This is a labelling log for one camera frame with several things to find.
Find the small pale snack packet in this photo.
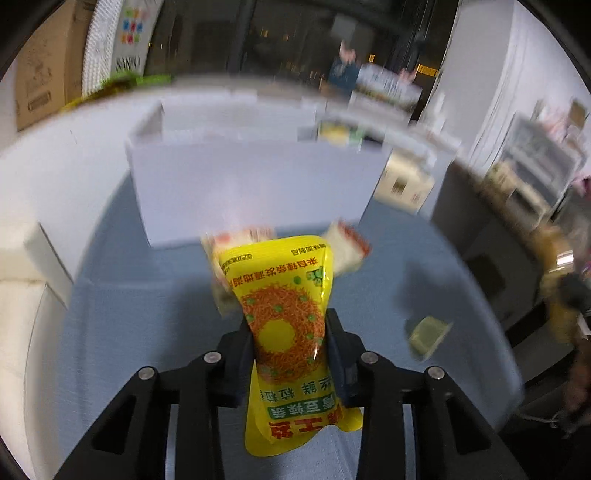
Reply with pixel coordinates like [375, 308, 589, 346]
[405, 315, 452, 361]

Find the white cardboard box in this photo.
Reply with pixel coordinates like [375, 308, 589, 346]
[124, 90, 394, 250]

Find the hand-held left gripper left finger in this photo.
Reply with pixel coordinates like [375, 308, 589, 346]
[53, 318, 259, 480]

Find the pale yellow green snack packet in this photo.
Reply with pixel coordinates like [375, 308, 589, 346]
[318, 119, 365, 147]

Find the white orange snack packet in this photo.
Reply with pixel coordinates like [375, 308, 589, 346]
[323, 219, 372, 278]

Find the printed landscape gift box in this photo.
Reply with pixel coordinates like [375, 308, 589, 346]
[328, 60, 423, 109]

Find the white curtain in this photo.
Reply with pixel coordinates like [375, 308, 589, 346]
[443, 0, 583, 139]

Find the cream sofa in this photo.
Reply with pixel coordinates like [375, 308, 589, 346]
[0, 222, 75, 462]

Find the dark window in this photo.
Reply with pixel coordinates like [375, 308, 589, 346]
[143, 0, 462, 121]

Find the white shelf unit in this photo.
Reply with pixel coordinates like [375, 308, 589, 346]
[480, 99, 591, 232]

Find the yellow snack pouch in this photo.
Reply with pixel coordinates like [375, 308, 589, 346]
[217, 234, 365, 457]

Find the brown cardboard box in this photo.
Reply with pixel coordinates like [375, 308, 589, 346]
[16, 0, 98, 132]

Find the white dotted shopping bag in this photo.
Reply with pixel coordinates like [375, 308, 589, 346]
[83, 0, 164, 100]

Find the beige printed snack bag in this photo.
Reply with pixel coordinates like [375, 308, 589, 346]
[531, 226, 585, 344]

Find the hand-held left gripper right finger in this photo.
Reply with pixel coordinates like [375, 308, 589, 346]
[325, 308, 529, 480]

